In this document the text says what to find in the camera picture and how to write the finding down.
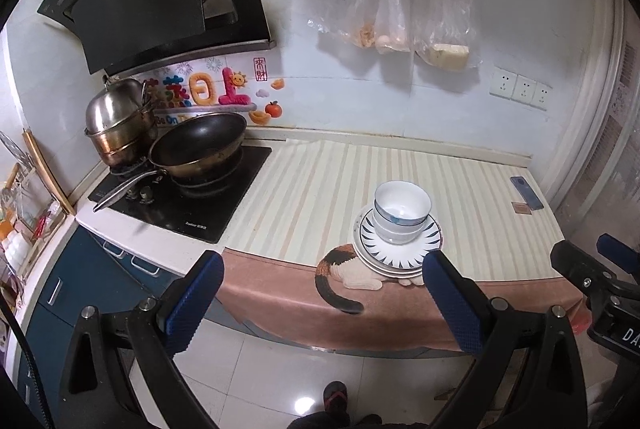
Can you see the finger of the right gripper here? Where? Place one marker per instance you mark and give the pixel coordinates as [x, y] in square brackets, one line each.
[580, 269]
[617, 252]

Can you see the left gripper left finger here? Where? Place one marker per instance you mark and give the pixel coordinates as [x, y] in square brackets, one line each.
[186, 300]

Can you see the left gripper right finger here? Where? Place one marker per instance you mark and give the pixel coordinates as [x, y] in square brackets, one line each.
[461, 302]

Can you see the white plate grey swirl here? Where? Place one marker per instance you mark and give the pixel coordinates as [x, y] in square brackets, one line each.
[385, 271]

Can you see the white plate blue leaf rim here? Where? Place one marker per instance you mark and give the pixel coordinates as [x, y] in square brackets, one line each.
[400, 248]

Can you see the white bowl dark rim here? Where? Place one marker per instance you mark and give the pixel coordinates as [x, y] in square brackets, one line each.
[402, 203]

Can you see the plain white bowl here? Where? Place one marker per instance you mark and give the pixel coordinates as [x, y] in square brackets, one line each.
[393, 233]

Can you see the blue kitchen cabinet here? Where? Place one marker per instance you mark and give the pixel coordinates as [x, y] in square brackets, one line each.
[88, 272]

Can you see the small brown card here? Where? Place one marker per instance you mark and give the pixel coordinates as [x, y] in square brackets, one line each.
[520, 208]

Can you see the dark blue smartphone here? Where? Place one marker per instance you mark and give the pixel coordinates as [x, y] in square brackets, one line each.
[527, 193]

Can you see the black induction cooktop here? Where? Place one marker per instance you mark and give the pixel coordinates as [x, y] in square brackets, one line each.
[202, 212]

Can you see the striped cat table cloth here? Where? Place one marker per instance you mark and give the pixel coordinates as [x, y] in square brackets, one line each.
[326, 247]

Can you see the black slipper foot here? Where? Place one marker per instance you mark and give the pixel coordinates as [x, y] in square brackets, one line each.
[335, 398]

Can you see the black wok pan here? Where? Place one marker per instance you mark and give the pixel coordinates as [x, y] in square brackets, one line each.
[197, 152]

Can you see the wooden dish rack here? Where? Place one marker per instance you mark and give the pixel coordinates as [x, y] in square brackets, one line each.
[33, 205]

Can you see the steel stacked steamer pot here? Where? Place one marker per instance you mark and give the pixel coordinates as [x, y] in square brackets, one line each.
[120, 122]

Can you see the plastic bag with block right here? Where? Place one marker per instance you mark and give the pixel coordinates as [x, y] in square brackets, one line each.
[445, 34]

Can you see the plastic bag with food left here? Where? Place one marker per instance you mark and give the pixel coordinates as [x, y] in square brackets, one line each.
[380, 24]

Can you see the white wall socket strip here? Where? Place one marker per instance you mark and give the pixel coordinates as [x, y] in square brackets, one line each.
[520, 89]

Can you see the colourful wall stickers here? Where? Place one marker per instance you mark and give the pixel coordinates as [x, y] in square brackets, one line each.
[240, 84]

